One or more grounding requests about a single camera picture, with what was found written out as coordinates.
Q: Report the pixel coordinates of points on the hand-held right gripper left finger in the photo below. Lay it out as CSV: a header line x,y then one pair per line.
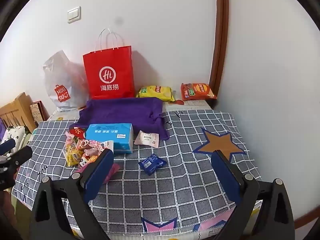
x,y
98,175

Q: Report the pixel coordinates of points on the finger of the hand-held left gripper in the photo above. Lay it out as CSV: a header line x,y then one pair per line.
x,y
20,156
7,147

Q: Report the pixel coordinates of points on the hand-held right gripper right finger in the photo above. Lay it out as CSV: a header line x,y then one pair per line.
x,y
226,180

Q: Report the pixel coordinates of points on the pile of assorted snack packets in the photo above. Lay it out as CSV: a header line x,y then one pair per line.
x,y
85,147

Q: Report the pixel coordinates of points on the dark blue snack packet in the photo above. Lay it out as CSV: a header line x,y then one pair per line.
x,y
151,164

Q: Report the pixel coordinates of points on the pink white snack packet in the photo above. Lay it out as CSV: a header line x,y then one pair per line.
x,y
147,139

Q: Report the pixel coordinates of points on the white floral cloth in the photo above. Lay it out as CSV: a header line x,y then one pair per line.
x,y
15,136

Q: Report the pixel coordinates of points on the wooden headboard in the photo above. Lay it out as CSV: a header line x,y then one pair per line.
x,y
15,112

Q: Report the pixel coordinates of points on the blue tissue pack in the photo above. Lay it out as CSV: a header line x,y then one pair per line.
x,y
107,137

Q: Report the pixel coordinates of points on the grey checkered cloth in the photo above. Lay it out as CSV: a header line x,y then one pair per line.
x,y
180,180

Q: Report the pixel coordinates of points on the brown framed board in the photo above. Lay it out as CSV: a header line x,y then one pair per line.
x,y
38,112

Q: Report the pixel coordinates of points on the red snack packet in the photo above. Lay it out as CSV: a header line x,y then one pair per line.
x,y
77,132

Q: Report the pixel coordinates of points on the purple towel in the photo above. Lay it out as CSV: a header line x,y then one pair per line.
x,y
120,112

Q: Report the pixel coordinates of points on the white plastic shopping bag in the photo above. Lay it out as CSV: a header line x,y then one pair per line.
x,y
57,75

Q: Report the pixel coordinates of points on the orange potato chip bag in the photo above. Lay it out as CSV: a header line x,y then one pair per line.
x,y
197,91

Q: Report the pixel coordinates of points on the yellow potato chip bag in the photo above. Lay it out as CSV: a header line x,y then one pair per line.
x,y
155,92

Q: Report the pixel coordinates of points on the red paper shopping bag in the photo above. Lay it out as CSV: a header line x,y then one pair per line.
x,y
107,62

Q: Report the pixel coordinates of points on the brown wooden door frame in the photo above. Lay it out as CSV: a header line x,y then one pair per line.
x,y
221,42

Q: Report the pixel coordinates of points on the white light switch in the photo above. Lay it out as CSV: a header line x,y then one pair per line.
x,y
74,14

